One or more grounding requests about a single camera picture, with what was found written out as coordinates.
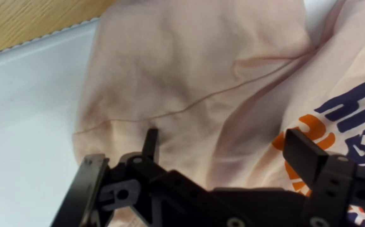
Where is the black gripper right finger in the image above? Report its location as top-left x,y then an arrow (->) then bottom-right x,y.
283,129 -> 365,227

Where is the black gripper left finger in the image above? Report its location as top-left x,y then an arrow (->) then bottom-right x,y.
49,127 -> 159,227

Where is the pale pink printed shirt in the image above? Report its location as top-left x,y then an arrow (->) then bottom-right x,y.
72,0 -> 365,227

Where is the white plastic basket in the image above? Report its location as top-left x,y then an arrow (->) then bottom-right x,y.
0,0 -> 336,227

